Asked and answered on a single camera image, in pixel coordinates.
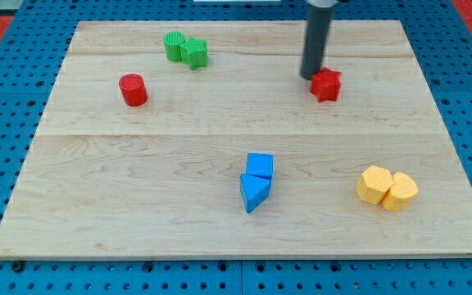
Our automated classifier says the blue cube block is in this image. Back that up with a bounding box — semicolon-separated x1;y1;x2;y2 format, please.
246;153;274;180

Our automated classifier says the blue triangle block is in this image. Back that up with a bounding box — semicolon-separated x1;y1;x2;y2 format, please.
240;174;271;213

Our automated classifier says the light wooden board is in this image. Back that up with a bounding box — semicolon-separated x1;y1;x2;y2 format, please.
0;20;472;261

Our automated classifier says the green star block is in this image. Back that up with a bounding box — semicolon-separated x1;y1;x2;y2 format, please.
179;37;208;70

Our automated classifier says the red star block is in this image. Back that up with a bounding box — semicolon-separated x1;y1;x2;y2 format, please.
310;67;342;102

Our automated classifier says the red cylinder block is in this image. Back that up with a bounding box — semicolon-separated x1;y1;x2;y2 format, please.
118;73;148;107

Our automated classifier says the green cylinder block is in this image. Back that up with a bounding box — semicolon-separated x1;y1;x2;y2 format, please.
163;31;185;62

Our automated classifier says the yellow hexagon block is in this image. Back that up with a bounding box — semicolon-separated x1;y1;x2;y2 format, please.
356;166;394;205

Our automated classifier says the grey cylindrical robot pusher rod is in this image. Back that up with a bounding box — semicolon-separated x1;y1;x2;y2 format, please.
300;0;338;80

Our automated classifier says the yellow half-round block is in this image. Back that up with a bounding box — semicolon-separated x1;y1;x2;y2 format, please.
382;172;420;211

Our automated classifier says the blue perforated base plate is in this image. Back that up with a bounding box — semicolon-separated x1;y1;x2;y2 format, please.
0;0;472;294

